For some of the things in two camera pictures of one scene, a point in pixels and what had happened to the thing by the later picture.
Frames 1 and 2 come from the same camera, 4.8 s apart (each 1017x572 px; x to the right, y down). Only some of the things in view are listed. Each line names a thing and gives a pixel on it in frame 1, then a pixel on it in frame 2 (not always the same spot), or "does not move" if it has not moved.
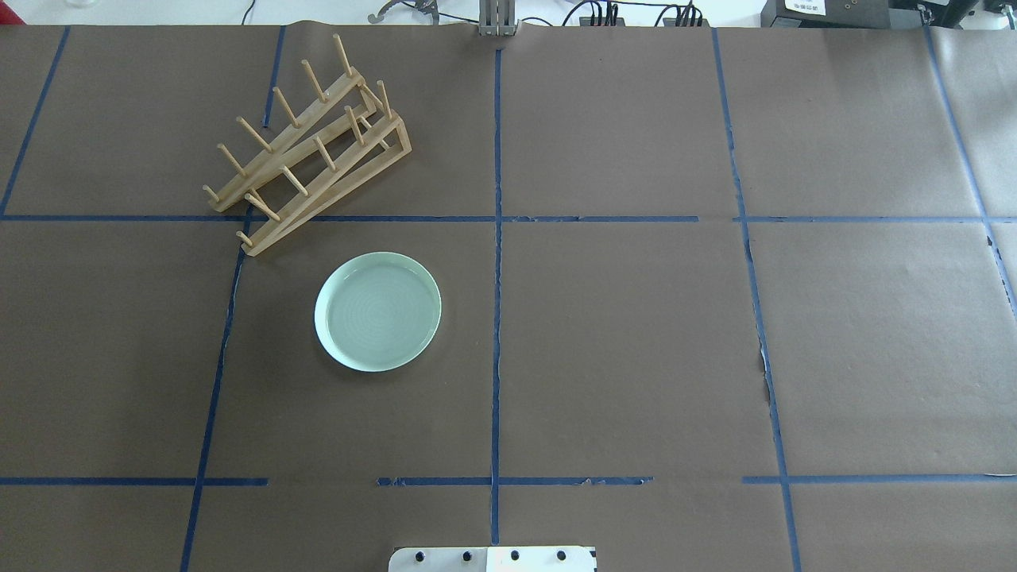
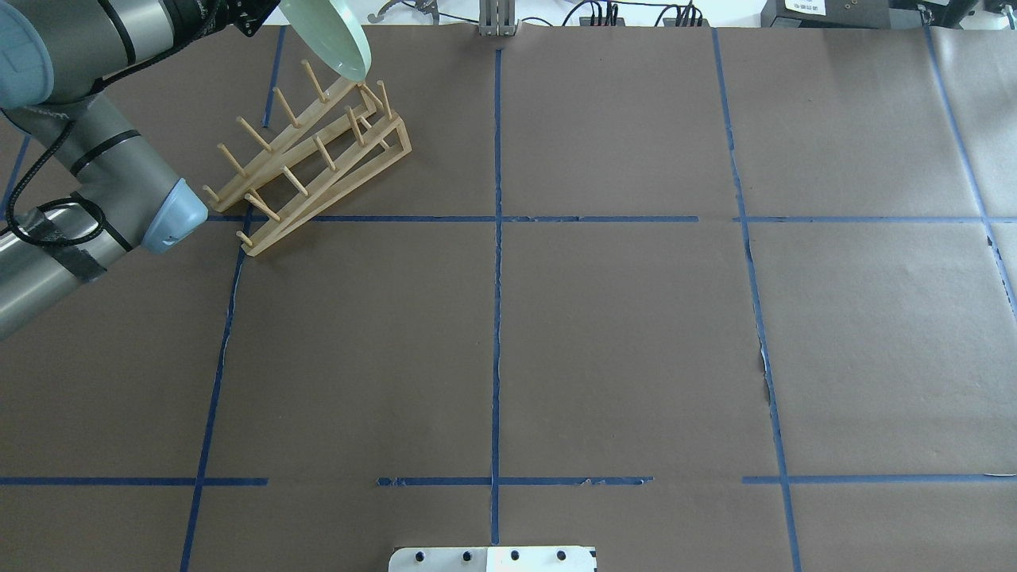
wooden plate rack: x=349 y=138 does not move
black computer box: x=825 y=13 does not move
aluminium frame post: x=497 y=17 does not move
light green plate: x=377 y=311 -> x=331 y=35
